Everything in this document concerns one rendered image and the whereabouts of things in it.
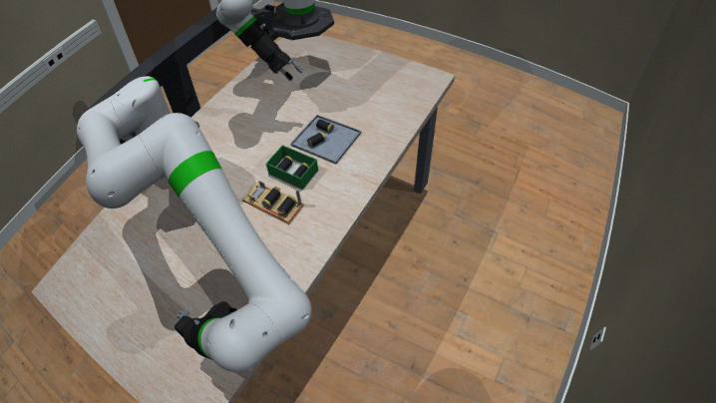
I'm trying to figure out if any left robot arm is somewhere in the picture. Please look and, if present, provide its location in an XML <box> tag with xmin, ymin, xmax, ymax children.
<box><xmin>216</xmin><ymin>0</ymin><xmax>319</xmax><ymax>37</ymax></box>

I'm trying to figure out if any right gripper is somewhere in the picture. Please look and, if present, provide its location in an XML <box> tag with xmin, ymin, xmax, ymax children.
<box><xmin>175</xmin><ymin>301</ymin><xmax>236</xmax><ymax>358</ymax></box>

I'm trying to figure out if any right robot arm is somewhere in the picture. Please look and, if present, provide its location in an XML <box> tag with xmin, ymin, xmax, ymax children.
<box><xmin>77</xmin><ymin>77</ymin><xmax>312</xmax><ymax>372</ymax></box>

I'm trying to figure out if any black battery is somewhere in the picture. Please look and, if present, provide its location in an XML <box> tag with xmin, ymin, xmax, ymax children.
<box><xmin>294</xmin><ymin>163</ymin><xmax>309</xmax><ymax>178</ymax></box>
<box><xmin>277</xmin><ymin>156</ymin><xmax>293</xmax><ymax>172</ymax></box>
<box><xmin>263</xmin><ymin>188</ymin><xmax>280</xmax><ymax>207</ymax></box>
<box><xmin>277</xmin><ymin>196</ymin><xmax>296</xmax><ymax>215</ymax></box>
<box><xmin>307</xmin><ymin>132</ymin><xmax>326</xmax><ymax>148</ymax></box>
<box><xmin>316</xmin><ymin>119</ymin><xmax>334</xmax><ymax>133</ymax></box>

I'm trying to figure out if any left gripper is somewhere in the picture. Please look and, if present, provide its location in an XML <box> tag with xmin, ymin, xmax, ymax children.
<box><xmin>238</xmin><ymin>20</ymin><xmax>304</xmax><ymax>81</ymax></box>

